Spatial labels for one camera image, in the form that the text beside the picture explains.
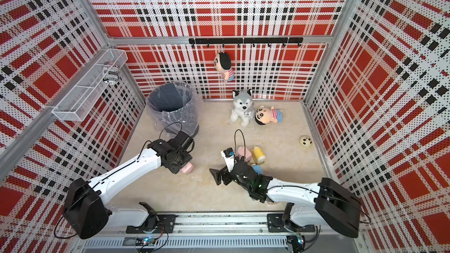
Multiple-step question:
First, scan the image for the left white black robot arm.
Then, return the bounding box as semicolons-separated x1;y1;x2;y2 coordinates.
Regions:
62;131;195;240

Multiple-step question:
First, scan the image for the lying cartoon boy doll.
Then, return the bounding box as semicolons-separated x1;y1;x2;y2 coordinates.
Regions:
255;105;283;125

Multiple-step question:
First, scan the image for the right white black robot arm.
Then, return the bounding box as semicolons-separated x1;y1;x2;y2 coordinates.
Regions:
209;160;363;238

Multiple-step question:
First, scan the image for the black white can in basket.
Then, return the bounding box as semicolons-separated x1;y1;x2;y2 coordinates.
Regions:
103;62;120;86

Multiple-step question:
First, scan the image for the pink sharpener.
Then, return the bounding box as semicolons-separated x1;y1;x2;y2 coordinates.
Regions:
180;162;194;174
237;146;252;163

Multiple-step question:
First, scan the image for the husky plush toy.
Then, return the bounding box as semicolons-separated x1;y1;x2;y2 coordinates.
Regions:
230;89;254;127

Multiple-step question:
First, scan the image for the hanging cartoon boy doll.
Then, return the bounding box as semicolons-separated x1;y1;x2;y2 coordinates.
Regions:
214;52;234;82

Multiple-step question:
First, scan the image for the left green circuit board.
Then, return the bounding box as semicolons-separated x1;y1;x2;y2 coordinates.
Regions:
135;237;155;247

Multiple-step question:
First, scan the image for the green circuit board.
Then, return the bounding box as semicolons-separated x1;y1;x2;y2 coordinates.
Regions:
287;235;306;253
135;237;155;247

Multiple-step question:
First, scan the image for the blue sharpener middle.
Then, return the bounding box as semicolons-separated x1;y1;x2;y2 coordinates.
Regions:
252;165;263;175

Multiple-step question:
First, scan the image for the right green circuit board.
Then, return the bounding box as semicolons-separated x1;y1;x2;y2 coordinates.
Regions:
287;235;306;253

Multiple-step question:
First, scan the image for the cream panda face ball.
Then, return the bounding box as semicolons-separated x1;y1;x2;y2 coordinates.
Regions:
299;135;313;148

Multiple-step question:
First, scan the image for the grey bin with plastic liner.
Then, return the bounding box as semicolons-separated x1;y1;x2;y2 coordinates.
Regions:
146;82;203;137

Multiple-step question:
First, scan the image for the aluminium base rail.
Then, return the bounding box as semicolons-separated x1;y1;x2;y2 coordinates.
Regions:
70;212;369;253

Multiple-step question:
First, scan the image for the yellow pencil sharpener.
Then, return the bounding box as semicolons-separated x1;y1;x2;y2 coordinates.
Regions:
251;146;266;165

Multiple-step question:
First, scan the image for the white wire wall basket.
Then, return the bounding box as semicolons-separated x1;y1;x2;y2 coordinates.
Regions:
52;49;127;122

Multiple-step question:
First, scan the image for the black wall hook rail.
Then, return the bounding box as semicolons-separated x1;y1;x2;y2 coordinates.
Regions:
188;37;304;47

